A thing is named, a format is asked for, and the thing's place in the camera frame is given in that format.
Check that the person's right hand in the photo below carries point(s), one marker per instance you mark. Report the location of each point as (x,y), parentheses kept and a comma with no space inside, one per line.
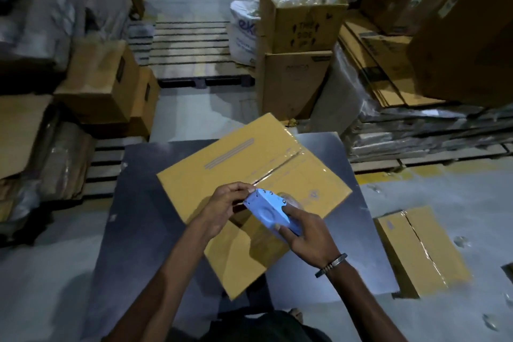
(312,239)

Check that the taped flat cardboard box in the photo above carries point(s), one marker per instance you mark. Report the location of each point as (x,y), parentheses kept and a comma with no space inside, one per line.
(240,153)

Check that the person's left thumb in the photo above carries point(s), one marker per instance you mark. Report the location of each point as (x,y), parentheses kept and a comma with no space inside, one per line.
(240,204)

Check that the wooden pallet under flat packs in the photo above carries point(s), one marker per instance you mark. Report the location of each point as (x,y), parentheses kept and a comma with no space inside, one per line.
(433,155)

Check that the medium cardboard box dark label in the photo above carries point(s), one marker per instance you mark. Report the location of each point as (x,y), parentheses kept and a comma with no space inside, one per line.
(98,79)

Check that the closed brown cardboard box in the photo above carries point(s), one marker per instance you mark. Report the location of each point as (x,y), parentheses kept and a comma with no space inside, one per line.
(290,85)

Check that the open cardboard box of plastic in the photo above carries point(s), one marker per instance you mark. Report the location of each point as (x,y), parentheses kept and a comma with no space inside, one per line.
(300,27)

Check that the stack of wrapped flat packs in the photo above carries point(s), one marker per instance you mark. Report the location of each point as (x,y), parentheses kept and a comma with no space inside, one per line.
(425,131)

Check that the clear plastic scrap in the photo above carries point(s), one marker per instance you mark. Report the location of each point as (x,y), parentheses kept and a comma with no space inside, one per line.
(491,322)
(463,241)

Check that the grey plastic wrapped bundles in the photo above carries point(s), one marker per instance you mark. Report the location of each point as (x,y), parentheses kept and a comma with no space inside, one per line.
(52,5)

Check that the low cardboard box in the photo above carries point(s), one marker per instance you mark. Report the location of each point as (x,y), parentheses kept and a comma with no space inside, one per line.
(142,103)

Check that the large brown cardboard carton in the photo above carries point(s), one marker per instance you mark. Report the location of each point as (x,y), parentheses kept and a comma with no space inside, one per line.
(465,37)

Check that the wooden slatted pallet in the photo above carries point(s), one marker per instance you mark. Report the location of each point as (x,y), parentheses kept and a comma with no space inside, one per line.
(192,49)

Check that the person's right forearm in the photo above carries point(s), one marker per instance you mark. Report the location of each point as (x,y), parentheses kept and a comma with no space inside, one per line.
(360,305)

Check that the plastic wrapped brown bundle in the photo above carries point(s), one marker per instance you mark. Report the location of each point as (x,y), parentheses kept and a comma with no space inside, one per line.
(60,161)

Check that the stack of flattened cardboard sheets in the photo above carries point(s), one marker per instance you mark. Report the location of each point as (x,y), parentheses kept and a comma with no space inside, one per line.
(384,69)

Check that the person's left forearm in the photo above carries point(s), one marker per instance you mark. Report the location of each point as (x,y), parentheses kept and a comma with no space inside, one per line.
(160,285)

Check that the person's foot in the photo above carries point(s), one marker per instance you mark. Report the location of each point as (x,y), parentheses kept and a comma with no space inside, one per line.
(296,313)

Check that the small sealed cardboard box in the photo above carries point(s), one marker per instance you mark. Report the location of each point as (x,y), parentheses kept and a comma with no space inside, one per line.
(421,251)

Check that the white printed plastic sack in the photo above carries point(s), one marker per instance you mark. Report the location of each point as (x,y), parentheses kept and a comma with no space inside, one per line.
(243,33)

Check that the person's left hand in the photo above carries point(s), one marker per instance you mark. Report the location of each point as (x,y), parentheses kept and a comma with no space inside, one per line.
(218,209)

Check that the grey plastic sheet cover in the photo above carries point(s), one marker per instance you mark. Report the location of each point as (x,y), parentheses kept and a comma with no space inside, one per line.
(344,97)

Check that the wooden pallet under bundles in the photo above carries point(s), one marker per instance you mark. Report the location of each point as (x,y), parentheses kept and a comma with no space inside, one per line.
(106,165)

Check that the person's dark shorts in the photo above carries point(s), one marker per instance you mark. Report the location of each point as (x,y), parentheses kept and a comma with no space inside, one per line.
(260,327)

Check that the bent loose cardboard sheet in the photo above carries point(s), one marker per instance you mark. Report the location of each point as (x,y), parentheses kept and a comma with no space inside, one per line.
(20,131)

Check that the person's right thumb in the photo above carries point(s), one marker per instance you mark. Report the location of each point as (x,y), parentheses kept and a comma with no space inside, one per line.
(285,231)

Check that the blue tape dispenser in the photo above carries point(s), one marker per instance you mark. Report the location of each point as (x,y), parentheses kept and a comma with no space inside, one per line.
(267,211)

